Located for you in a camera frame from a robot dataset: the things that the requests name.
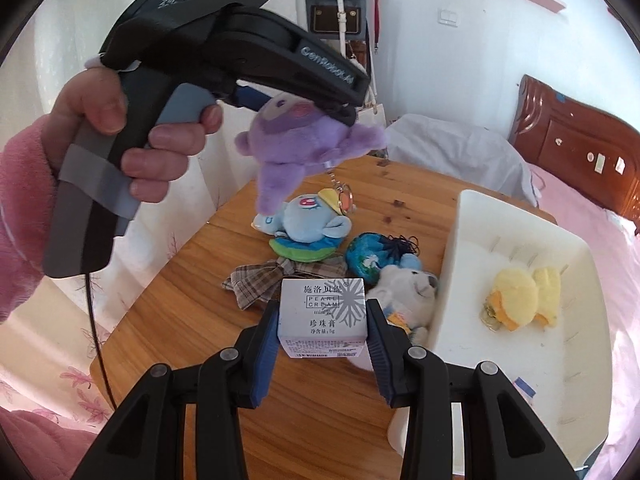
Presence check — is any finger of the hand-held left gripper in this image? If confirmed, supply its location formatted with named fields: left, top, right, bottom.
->
left=234, top=85, right=271, bottom=112
left=325, top=102, right=359, bottom=129

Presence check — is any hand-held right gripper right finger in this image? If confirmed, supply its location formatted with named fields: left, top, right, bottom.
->
left=366, top=299, right=573, bottom=480

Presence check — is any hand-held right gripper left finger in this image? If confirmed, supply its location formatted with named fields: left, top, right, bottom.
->
left=70, top=302, right=281, bottom=480

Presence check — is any purple plush toy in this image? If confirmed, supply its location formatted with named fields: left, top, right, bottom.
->
left=235, top=94, right=388, bottom=217

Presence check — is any white bear plush toy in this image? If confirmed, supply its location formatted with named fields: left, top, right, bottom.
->
left=352, top=254, right=441, bottom=372

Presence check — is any white cream box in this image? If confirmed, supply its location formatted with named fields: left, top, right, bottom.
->
left=276, top=277, right=370, bottom=360

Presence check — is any plaid fabric bow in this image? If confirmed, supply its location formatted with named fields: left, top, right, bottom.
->
left=221, top=255, right=348, bottom=313

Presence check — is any blue green drawstring pouch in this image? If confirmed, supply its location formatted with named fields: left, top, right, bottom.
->
left=345, top=232, right=424, bottom=291

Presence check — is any blue plush toy yellow cap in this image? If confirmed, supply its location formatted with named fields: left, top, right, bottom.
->
left=251, top=187, right=353, bottom=264

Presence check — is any white plastic bin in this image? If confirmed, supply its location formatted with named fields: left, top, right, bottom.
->
left=387, top=189, right=613, bottom=466

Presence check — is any person's left hand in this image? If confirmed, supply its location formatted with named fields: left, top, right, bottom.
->
left=47, top=67, right=224, bottom=203

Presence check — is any white handbag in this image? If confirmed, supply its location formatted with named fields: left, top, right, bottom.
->
left=347, top=50, right=387, bottom=131

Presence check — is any blue grey satchel bag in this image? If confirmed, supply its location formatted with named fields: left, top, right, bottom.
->
left=305, top=0, right=368, bottom=41

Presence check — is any grey cloth cover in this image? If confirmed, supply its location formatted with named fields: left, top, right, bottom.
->
left=382, top=112, right=543, bottom=208

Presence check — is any white floral curtain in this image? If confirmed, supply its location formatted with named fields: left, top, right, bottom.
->
left=0, top=0, right=301, bottom=431

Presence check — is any yellow duck plush toy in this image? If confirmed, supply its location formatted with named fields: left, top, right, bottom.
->
left=482, top=266, right=562, bottom=333

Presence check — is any red wooden headboard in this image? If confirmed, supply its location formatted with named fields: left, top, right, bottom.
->
left=509, top=74, right=640, bottom=236

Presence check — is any person's pink robe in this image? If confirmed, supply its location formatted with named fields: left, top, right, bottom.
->
left=0, top=405, right=121, bottom=480

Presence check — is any pink bed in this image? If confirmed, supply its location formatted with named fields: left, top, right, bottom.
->
left=520, top=160, right=640, bottom=480

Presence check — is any red lanyard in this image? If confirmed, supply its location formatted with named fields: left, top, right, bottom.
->
left=372, top=0, right=384, bottom=53

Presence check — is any black cable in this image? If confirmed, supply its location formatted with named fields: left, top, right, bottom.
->
left=84, top=271, right=119, bottom=408

